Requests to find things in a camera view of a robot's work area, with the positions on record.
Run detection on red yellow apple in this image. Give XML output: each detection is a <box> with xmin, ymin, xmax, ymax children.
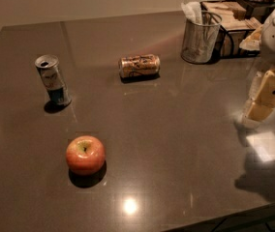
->
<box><xmin>66</xmin><ymin>135</ymin><xmax>106</xmax><ymax>176</ymax></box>

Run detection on orange soda can lying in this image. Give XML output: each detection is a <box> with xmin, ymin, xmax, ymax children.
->
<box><xmin>118</xmin><ymin>54</ymin><xmax>161</xmax><ymax>78</ymax></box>

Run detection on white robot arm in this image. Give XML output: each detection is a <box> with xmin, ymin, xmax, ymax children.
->
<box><xmin>240</xmin><ymin>9</ymin><xmax>275</xmax><ymax>129</ymax></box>

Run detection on metal mesh cup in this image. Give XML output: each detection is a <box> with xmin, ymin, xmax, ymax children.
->
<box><xmin>181</xmin><ymin>11</ymin><xmax>222</xmax><ymax>64</ymax></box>

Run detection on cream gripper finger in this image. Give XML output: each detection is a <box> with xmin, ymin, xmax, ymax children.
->
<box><xmin>241</xmin><ymin>68</ymin><xmax>275</xmax><ymax>129</ymax></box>

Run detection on white napkins in cup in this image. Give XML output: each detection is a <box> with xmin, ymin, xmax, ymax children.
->
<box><xmin>181</xmin><ymin>2</ymin><xmax>202</xmax><ymax>24</ymax></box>

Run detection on silver blue redbull can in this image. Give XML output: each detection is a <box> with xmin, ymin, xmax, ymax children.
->
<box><xmin>35</xmin><ymin>54</ymin><xmax>71</xmax><ymax>106</ymax></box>

